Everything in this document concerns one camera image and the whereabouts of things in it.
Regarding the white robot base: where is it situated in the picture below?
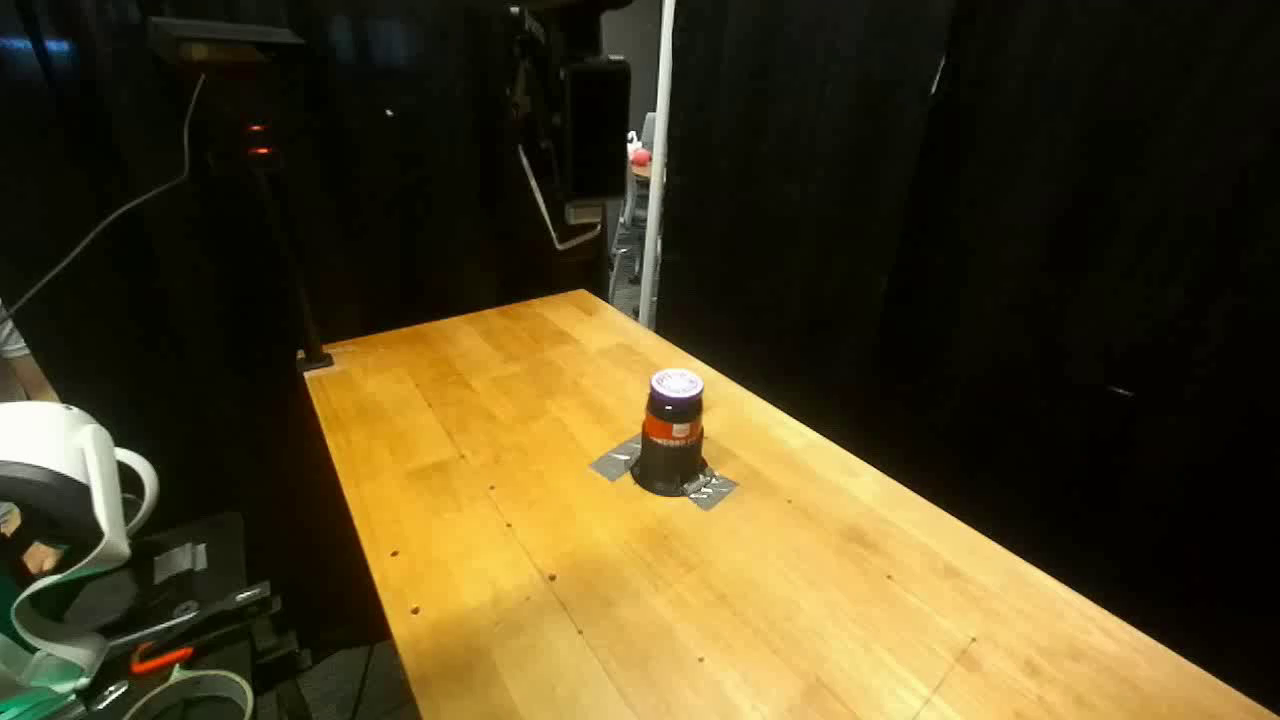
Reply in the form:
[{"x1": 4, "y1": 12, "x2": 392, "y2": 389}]
[{"x1": 0, "y1": 399, "x2": 161, "y2": 667}]

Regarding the dark upside-down cup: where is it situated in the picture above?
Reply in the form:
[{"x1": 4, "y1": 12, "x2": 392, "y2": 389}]
[{"x1": 630, "y1": 368, "x2": 704, "y2": 498}]

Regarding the black monitor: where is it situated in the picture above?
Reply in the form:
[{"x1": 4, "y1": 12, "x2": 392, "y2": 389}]
[{"x1": 563, "y1": 59, "x2": 627, "y2": 202}]

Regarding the white vertical pole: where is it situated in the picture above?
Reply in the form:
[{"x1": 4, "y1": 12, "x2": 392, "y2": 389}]
[{"x1": 640, "y1": 0, "x2": 679, "y2": 330}]

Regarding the black curtain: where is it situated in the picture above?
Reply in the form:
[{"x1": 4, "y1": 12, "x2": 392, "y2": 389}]
[{"x1": 659, "y1": 0, "x2": 1280, "y2": 696}]

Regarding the black camera tripod stand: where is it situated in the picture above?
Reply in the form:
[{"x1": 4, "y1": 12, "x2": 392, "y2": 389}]
[{"x1": 145, "y1": 15, "x2": 333, "y2": 371}]

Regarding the white cable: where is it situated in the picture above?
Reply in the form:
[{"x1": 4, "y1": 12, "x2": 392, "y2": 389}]
[{"x1": 0, "y1": 74, "x2": 212, "y2": 325}]

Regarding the orange handled tool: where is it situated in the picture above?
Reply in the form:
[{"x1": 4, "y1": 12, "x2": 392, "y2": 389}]
[{"x1": 127, "y1": 644, "x2": 194, "y2": 675}]

